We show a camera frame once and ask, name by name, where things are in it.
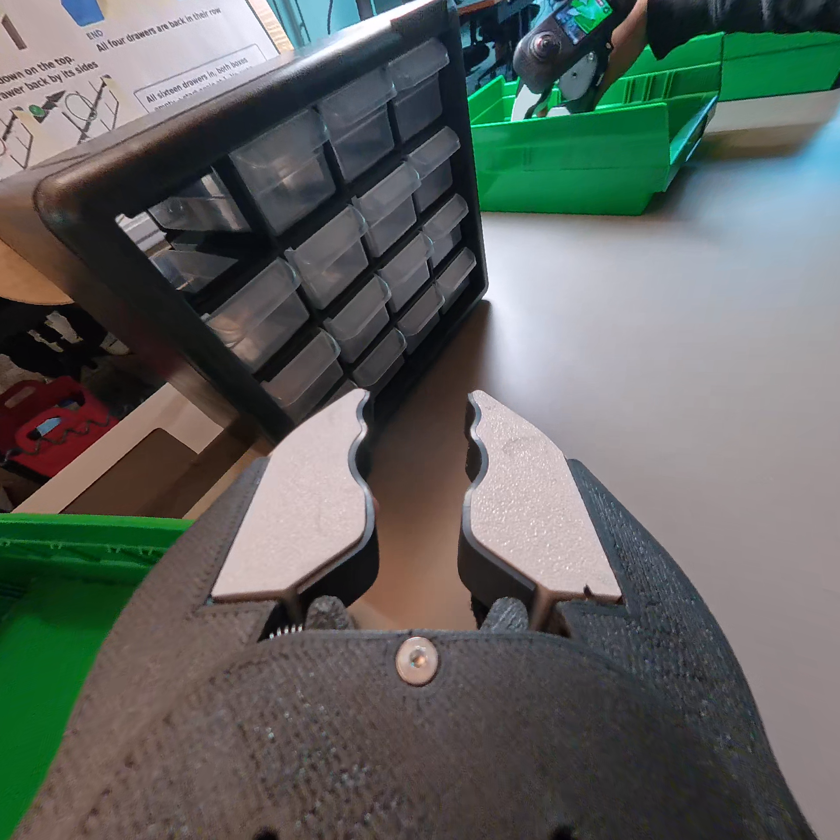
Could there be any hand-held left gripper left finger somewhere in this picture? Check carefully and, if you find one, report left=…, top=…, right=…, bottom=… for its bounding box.
left=210, top=388, right=382, bottom=641

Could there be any black office chair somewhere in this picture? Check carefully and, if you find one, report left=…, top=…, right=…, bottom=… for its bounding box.
left=459, top=12, right=521, bottom=74

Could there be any green storage bin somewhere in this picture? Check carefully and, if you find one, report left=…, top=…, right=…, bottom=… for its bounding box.
left=617, top=29, right=840, bottom=109
left=467, top=73, right=721, bottom=219
left=0, top=512, right=194, bottom=840

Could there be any person's right hand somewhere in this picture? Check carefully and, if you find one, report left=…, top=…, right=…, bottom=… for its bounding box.
left=591, top=0, right=658, bottom=109

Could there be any red case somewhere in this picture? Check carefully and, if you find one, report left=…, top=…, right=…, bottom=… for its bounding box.
left=0, top=376, right=120, bottom=475

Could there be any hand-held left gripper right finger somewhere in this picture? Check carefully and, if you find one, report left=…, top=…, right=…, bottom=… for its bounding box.
left=457, top=390, right=624, bottom=634

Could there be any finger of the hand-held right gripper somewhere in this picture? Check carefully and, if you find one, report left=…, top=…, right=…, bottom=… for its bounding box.
left=511, top=82, right=560, bottom=122

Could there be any round wooden stool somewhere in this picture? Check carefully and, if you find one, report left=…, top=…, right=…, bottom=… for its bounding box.
left=0, top=238, right=74, bottom=307

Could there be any white low table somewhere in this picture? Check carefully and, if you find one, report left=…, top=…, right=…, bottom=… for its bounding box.
left=12, top=382, right=273, bottom=521

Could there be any person's right forearm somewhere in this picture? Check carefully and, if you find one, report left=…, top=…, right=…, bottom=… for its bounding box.
left=646, top=0, right=840, bottom=60

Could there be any grid of small cabinet drawers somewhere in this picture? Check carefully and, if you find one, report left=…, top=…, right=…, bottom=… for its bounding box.
left=117, top=38, right=478, bottom=422

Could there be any printed instruction sheet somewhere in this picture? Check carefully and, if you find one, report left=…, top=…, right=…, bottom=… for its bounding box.
left=0, top=0, right=284, bottom=183

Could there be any black drawer cabinet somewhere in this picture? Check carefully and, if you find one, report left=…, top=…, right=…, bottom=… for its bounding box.
left=33, top=0, right=491, bottom=448

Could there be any black coiled cable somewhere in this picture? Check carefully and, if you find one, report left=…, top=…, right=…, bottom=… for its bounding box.
left=3, top=408, right=111, bottom=463

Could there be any brown cardboard board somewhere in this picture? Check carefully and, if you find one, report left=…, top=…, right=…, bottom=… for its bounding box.
left=246, top=0, right=298, bottom=55

